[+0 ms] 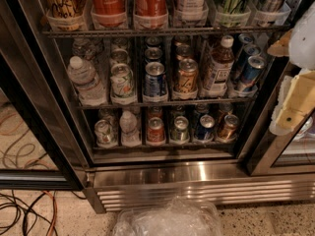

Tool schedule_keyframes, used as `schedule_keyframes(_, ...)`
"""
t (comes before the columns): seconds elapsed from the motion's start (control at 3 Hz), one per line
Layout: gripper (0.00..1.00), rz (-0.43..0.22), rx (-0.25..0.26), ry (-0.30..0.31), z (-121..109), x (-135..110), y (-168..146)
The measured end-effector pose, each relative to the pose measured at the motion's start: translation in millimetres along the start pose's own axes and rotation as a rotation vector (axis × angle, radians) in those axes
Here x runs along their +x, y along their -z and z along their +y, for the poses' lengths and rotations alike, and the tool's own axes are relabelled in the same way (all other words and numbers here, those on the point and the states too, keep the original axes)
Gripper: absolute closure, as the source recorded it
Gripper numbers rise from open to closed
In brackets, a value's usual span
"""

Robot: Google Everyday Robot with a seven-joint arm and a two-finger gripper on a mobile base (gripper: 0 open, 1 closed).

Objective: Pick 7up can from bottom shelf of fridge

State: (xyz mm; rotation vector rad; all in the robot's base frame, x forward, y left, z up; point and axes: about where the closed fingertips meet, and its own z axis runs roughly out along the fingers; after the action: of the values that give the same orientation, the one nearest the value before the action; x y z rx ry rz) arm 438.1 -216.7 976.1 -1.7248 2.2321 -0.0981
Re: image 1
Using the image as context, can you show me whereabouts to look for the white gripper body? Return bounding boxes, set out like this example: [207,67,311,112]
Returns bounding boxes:
[288,2,315,70]

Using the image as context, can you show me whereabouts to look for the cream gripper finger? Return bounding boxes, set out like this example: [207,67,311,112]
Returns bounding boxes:
[267,29,292,57]
[269,70,315,136]

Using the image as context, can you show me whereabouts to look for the white green 7up can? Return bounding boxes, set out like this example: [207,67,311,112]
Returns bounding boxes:
[94,119,117,148]

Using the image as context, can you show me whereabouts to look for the blue red bull can front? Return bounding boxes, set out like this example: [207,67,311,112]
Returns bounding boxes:
[235,56,266,93]

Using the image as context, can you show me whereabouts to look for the blue red bull can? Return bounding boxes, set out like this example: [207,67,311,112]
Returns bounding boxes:
[235,56,266,93]
[231,43,261,82]

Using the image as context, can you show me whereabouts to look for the blue red bull can middle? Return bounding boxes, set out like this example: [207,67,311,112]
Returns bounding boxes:
[231,43,261,82]

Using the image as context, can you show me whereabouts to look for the silver can top shelf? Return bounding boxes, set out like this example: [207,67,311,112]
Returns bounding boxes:
[252,0,284,27]

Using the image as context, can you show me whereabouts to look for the right glass fridge door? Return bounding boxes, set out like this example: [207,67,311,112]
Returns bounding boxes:
[244,62,315,176]

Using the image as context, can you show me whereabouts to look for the glass fridge door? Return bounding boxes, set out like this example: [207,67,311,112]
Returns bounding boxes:
[244,62,315,176]
[0,0,89,191]

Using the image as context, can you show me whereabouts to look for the green striped can top shelf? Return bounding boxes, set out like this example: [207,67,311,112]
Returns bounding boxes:
[209,0,251,28]

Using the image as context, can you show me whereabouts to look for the orange soda can bottom shelf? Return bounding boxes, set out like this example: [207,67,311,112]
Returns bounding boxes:
[216,114,239,143]

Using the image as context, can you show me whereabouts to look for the white label bottle top shelf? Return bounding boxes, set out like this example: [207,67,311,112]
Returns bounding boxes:
[172,0,209,28]

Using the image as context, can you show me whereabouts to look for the orange LaCroix can middle shelf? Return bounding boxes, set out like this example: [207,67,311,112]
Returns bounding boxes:
[172,58,199,100]

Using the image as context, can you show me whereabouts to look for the blue soda can bottom shelf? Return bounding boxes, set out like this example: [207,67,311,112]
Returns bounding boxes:
[194,114,216,142]

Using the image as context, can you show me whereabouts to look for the green soda can bottom shelf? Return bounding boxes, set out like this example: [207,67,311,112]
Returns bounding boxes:
[170,116,189,145]

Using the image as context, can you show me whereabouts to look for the blue pepsi can middle shelf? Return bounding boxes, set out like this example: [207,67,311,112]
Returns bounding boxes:
[143,62,168,102]

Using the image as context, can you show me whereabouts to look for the red coca-cola can right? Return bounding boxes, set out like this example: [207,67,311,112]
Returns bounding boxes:
[133,0,168,30]

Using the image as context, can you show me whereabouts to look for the red coca-cola can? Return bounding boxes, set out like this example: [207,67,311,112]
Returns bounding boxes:
[93,0,126,28]
[133,0,168,30]

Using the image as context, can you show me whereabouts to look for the red soda can bottom shelf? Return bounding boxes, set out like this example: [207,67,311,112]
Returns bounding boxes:
[147,117,165,144]

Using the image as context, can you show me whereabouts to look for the white green can middle shelf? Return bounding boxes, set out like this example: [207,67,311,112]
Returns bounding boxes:
[110,63,137,105]

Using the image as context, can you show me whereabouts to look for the clear water bottle bottom shelf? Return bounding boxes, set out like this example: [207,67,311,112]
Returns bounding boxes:
[119,110,141,147]

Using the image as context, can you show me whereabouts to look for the clear water bottle shelf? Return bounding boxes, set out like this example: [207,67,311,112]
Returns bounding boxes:
[67,56,106,106]
[119,110,141,147]

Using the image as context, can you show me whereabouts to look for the red coca-cola can left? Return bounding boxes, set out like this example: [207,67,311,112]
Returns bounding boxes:
[93,0,126,28]

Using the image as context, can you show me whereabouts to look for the clear water bottle middle shelf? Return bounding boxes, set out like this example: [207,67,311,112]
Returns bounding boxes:
[67,56,106,106]

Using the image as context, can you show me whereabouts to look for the steel fridge base grille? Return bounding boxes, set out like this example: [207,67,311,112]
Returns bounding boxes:
[84,161,315,213]

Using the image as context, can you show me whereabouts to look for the yellow LaCroix can top shelf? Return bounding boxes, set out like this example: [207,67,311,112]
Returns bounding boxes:
[46,0,86,31]

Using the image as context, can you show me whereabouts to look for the left glass fridge door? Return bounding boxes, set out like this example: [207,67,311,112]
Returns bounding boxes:
[0,0,89,191]

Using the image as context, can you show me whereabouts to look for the brown tea bottle white cap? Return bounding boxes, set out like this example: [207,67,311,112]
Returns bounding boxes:
[199,35,234,98]

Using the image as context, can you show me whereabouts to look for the clear plastic bag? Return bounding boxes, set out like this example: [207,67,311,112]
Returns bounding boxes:
[111,197,223,236]

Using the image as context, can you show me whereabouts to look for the orange cable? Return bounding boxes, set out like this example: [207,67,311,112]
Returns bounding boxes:
[42,190,59,236]

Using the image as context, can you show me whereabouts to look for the black cables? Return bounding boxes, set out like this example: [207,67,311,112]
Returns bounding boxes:
[0,190,87,236]

